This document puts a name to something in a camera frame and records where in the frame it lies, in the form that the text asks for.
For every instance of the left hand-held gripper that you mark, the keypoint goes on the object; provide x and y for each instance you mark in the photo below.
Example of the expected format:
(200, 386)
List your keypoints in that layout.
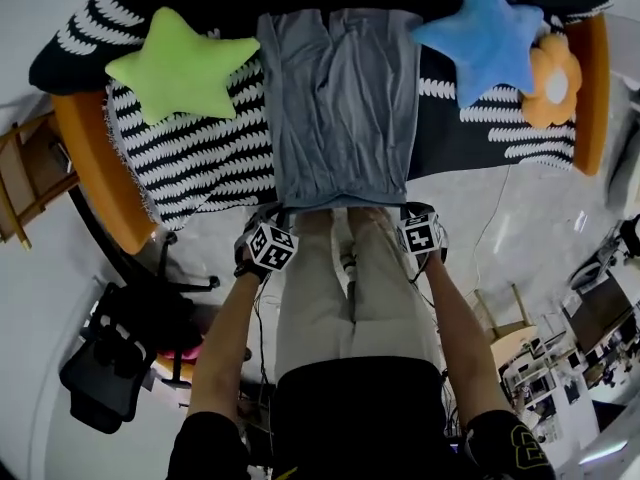
(272, 248)

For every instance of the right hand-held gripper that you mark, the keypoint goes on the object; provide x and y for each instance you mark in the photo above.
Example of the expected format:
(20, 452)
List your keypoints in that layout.
(420, 235)

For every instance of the grey shorts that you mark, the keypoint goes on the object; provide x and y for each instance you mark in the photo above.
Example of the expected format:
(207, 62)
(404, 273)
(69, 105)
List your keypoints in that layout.
(345, 118)

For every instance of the person's right forearm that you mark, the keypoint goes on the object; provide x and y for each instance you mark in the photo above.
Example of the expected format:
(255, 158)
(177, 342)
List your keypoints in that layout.
(465, 348)

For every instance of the person's left forearm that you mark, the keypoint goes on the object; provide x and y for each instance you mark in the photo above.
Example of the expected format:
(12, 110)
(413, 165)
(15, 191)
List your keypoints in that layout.
(222, 348)

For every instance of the person's left hand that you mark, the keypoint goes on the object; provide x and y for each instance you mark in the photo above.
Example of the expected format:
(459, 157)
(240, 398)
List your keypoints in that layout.
(247, 265)

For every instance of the person's beige trousers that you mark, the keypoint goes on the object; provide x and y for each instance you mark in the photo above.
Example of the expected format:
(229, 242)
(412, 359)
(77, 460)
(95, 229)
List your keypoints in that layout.
(310, 308)

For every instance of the orange sofa with striped blanket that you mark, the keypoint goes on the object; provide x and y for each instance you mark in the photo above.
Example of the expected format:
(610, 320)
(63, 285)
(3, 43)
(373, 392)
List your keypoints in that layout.
(190, 158)

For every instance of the pink seat cushion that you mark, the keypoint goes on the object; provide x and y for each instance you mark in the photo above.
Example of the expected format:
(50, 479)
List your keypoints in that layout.
(177, 357)

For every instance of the green star pillow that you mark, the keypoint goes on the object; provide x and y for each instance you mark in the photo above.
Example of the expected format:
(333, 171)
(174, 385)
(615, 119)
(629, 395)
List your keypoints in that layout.
(185, 68)

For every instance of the person's black shirt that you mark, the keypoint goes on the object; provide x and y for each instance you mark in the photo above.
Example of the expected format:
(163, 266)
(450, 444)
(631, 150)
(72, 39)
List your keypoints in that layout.
(360, 418)

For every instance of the orange flower pillow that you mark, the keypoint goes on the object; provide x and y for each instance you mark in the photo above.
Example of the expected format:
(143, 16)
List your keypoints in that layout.
(555, 88)

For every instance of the blue star pillow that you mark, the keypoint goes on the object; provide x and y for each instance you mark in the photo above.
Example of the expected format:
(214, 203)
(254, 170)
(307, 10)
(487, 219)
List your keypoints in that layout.
(485, 43)

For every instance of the black office chair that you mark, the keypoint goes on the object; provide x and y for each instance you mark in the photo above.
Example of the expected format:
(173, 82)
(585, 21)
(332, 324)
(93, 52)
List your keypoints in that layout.
(115, 358)

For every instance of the wooden side table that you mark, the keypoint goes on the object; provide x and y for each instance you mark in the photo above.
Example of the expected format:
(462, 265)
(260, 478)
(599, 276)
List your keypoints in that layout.
(30, 178)

